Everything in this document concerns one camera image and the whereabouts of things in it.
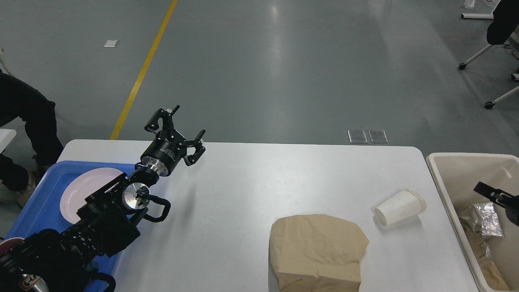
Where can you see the blue plastic tray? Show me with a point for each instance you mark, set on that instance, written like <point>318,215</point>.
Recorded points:
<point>44,194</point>

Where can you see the beige plastic bin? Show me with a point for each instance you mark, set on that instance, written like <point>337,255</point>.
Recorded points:
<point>455,176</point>

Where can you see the clear floor plate right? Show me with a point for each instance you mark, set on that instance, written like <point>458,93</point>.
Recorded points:
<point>378,137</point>

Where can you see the person in black trousers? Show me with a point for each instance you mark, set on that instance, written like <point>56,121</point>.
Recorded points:
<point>20,100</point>

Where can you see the pink mug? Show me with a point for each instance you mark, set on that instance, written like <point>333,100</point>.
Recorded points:
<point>9,244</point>

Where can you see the white tissue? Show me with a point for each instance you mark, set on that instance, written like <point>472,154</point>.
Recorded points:
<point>400,206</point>

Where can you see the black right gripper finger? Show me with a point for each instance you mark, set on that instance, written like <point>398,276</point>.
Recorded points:
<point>497,196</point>

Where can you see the brown paper bag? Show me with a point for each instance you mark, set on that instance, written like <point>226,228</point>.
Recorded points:
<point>317,253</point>

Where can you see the pink plastic plate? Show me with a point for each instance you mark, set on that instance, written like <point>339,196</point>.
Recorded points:
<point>80,188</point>

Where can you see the clear floor plate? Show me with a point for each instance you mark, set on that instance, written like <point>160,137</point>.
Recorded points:
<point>357,137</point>
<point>378,137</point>

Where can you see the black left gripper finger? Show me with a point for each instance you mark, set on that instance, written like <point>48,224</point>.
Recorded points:
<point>161,124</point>
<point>199,149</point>

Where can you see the clear floor plate left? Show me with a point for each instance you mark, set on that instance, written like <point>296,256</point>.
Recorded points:
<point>357,137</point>

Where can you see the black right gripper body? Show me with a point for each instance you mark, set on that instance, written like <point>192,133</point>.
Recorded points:
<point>512,210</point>

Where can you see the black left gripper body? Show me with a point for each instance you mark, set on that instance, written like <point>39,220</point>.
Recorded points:
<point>163,155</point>

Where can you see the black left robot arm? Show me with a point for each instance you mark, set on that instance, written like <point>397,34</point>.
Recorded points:
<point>139,196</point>

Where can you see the foil ball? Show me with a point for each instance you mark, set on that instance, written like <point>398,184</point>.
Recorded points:
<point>482,219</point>

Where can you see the brown paper in bin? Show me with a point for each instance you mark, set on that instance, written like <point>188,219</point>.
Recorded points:
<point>492,275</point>

